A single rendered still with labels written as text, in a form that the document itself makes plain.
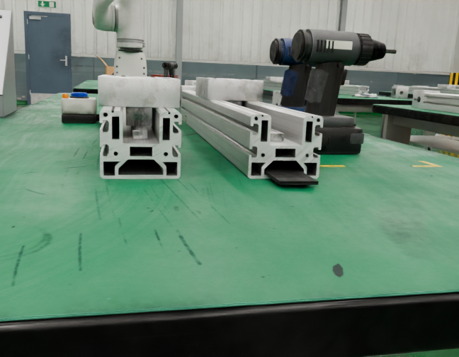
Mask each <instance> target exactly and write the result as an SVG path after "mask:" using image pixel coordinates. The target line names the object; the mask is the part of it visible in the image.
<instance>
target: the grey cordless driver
mask: <svg viewBox="0 0 459 357"><path fill-rule="evenodd" d="M291 52H292V56H293V59H294V60H295V61H296V62H303V63H304V64H315V65H316V67H315V69H313V70H311V71H310V77H309V80H308V84H307V90H306V94H305V100H306V101H305V102H307V104H306V107H305V113H310V114H313V115H318V116H322V117H323V118H324V120H323V127H316V126H315V132H319V133H322V146H321V149H315V148H314V149H313V152H314V153H315V154H359V153H360V152H361V145H362V144H363V140H364V133H363V131H362V129H361V128H360V127H356V126H354V118H352V117H349V116H345V115H335V110H336V104H337V100H338V96H339V90H340V86H343V85H344V83H345V80H346V75H347V69H344V66H351V65H356V66H364V65H366V64H367V63H369V62H371V61H374V60H380V59H382V58H383V57H384V56H385V54H386V53H390V54H396V53H397V51H396V50H386V46H385V43H383V42H379V41H377V40H374V39H372V38H371V36H369V34H365V33H355V32H346V31H336V30H316V29H306V30H303V29H299V30H298V31H297V32H296V33H295V34H294V36H293V41H292V46H291Z"/></svg>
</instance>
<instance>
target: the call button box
mask: <svg viewBox="0 0 459 357"><path fill-rule="evenodd" d="M61 109H62V123H91V124H94V123H96V121H100V114H97V113H96V111H97V99H96V98H94V97H93V98H90V97H88V96H85V97H76V96H69V98H62V99H61Z"/></svg>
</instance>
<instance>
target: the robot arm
mask: <svg viewBox="0 0 459 357"><path fill-rule="evenodd" d="M113 1H115V0H93V7H92V23H93V26H94V27H95V28H96V29H98V30H103V31H113V32H116V33H117V47H119V48H120V50H118V51H116V52H115V61H114V72H113V73H112V75H123V76H141V77H148V76H149V75H148V74H147V62H146V55H145V52H143V51H142V50H141V49H142V48H144V47H146V44H145V43H143V42H144V41H145V0H117V4H116V5H115V6H113V5H110V4H111V3H112V2H113Z"/></svg>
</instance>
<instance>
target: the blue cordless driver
mask: <svg viewBox="0 0 459 357"><path fill-rule="evenodd" d="M292 41H293V39H292V38H281V39H279V38H275V39H274V40H273V41H272V43H271V46H270V60H271V61H272V63H273V64H279V65H282V66H289V69H287V70H285V73H284V76H283V83H282V86H281V90H280V94H281V96H282V98H281V102H280V105H281V106H280V107H284V108H289V109H293V110H296V111H301V112H305V107H306V106H305V94H306V90H307V84H308V80H309V77H310V71H311V70H313V69H312V67H316V65H315V64H304V63H303V62H296V61H295V60H294V59H293V56H292V52H291V46H292Z"/></svg>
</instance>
